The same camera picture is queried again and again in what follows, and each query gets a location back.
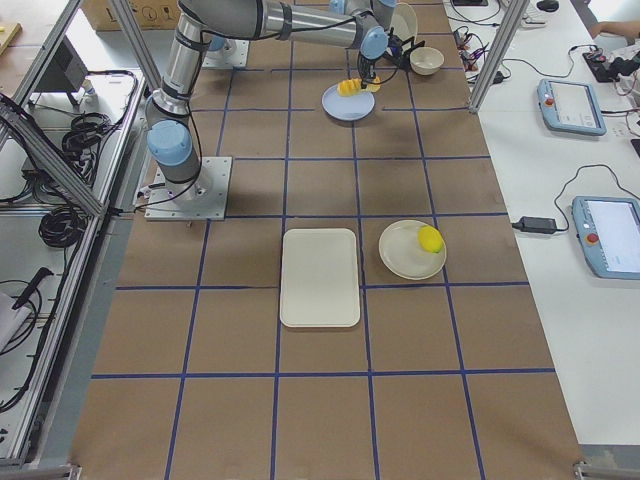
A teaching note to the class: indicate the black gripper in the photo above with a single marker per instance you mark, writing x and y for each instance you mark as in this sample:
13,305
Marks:
368,66

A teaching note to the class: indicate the blue plate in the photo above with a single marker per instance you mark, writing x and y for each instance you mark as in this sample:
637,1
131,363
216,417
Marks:
347,108

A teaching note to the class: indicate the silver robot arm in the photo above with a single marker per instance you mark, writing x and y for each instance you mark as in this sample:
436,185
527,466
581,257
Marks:
211,34
221,46

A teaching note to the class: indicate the cream plate in rack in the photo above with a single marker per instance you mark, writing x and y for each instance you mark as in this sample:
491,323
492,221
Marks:
404,21

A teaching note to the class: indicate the cream round plate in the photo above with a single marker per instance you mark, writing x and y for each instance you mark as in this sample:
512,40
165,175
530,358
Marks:
401,253

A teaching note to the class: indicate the black dish rack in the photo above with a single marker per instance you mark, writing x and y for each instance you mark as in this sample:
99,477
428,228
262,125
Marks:
399,51

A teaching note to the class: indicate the cream bowl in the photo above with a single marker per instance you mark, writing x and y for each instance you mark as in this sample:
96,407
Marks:
426,61

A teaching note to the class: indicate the yellow lemon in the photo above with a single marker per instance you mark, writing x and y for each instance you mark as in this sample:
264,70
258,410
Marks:
430,239

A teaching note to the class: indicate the white rectangular tray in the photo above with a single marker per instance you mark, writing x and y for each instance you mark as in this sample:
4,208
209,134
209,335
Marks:
319,279

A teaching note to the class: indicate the far blue teach pendant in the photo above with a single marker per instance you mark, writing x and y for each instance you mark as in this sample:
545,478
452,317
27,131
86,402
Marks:
570,107

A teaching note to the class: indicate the blue teach pendant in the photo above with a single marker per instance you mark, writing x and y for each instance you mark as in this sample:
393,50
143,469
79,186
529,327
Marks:
570,107
608,233

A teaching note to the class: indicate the black power adapter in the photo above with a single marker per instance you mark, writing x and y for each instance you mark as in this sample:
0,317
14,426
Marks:
537,225

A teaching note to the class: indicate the near blue teach pendant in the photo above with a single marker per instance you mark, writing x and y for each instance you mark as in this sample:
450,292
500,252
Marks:
608,233

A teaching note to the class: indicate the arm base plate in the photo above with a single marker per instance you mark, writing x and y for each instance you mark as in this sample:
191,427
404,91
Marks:
236,60
205,199

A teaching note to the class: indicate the aluminium frame post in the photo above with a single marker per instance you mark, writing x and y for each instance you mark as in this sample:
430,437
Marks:
498,48

